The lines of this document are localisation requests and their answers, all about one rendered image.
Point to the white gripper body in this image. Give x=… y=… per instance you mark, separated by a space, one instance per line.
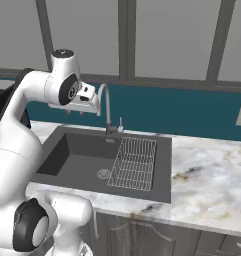
x=88 y=107

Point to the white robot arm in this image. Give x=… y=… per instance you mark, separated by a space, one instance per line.
x=15 y=153

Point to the grey curved tap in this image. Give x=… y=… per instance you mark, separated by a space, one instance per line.
x=107 y=110

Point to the small white soap dispenser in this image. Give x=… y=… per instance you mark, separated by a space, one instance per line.
x=120 y=126

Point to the black appliance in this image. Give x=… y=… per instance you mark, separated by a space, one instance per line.
x=26 y=120

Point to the dark grey sink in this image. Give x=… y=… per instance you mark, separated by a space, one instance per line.
x=78 y=160

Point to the round sink drain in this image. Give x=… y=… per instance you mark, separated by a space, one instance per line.
x=103 y=173

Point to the grey framed window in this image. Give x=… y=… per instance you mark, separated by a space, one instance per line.
x=127 y=40

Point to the grey cupboard door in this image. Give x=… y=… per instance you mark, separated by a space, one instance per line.
x=142 y=238

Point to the grey drawer front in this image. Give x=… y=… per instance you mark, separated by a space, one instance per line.
x=222 y=245

